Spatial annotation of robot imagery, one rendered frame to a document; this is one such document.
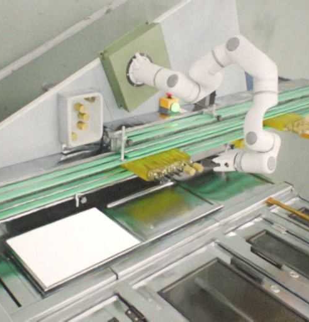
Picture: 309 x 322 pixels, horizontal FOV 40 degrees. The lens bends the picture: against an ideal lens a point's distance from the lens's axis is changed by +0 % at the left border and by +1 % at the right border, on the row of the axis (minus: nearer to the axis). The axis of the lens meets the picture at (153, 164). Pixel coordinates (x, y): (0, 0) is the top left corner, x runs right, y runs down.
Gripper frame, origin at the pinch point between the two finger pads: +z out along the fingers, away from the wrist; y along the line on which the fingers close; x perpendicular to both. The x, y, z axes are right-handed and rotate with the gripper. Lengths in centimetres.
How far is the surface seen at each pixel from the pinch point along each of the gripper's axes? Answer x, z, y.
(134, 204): -17.6, 35.3, -15.3
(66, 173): 3, 44, -41
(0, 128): 26, 54, -59
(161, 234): -25.5, 12.0, -21.3
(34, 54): 59, 100, -16
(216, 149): -11, 53, 63
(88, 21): 74, 95, 18
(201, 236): -31.0, 5.5, -5.7
